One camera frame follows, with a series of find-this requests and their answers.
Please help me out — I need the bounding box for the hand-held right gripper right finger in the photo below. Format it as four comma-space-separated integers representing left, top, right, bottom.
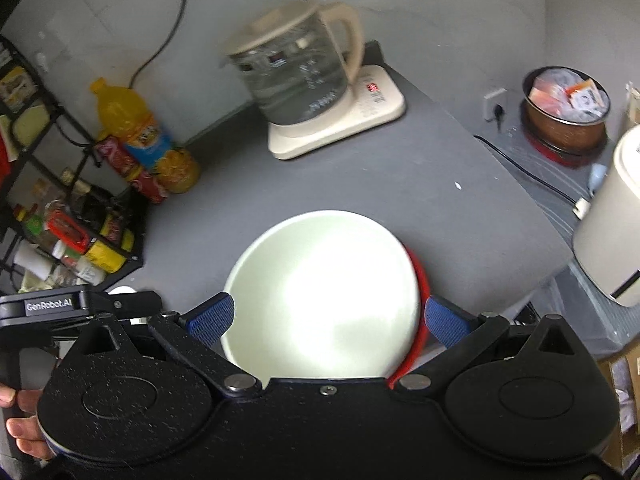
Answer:
397, 294, 593, 393

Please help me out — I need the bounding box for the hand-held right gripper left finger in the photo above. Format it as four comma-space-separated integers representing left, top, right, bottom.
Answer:
60, 291, 263, 396

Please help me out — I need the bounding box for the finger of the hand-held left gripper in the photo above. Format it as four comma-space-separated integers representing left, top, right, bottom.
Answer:
82, 290, 163, 323

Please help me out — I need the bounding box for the red plate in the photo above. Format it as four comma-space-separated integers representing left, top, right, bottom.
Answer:
387, 247, 431, 391

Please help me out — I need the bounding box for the pale green bowl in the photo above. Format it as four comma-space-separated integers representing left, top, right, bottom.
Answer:
220, 210, 422, 381

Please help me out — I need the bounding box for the person's left hand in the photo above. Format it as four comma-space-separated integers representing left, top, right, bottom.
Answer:
0, 382, 55, 461

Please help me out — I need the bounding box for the white small bottle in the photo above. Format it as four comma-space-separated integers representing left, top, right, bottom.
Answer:
12, 245, 54, 279

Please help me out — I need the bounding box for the yellow packet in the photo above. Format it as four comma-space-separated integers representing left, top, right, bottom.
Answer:
82, 239, 127, 274

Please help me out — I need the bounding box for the red lid jar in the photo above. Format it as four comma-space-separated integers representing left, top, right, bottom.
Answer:
46, 209, 92, 254

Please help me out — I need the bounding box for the dark sauce bottle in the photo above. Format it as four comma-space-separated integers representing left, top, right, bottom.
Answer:
60, 169, 117, 232

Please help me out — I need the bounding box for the red soda can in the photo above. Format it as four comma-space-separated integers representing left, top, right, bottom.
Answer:
131, 167, 169, 205
95, 135, 142, 179

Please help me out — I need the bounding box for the orange juice bottle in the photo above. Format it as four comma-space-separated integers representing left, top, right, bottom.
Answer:
90, 77, 176, 171

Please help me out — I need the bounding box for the cream round appliance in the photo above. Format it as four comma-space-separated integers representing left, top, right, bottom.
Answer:
572, 125, 640, 307

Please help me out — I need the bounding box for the cardboard box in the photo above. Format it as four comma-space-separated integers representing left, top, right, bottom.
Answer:
597, 345, 640, 476

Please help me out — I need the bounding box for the red cooker base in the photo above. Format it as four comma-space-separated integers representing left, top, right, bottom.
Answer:
522, 127, 617, 167

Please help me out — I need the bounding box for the dark brown pot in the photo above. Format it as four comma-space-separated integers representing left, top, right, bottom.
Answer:
520, 66, 612, 154

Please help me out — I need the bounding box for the beige kettle base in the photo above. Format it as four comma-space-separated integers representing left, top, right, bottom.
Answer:
266, 64, 407, 162

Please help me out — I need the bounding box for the bag of packets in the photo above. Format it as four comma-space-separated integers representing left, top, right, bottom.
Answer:
527, 70, 611, 123

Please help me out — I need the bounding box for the black power cable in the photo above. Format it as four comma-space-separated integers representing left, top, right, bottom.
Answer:
472, 110, 587, 209

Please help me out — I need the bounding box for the black wire spice rack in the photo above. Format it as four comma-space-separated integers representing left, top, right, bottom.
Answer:
0, 35, 146, 297

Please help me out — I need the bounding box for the white wall socket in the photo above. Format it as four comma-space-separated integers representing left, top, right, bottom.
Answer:
482, 87, 509, 122

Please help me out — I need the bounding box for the glass kettle with beige handle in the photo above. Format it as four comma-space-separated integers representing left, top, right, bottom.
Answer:
220, 1, 365, 127

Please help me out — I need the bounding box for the black wall cable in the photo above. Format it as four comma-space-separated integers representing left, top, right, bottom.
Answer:
127, 0, 193, 89

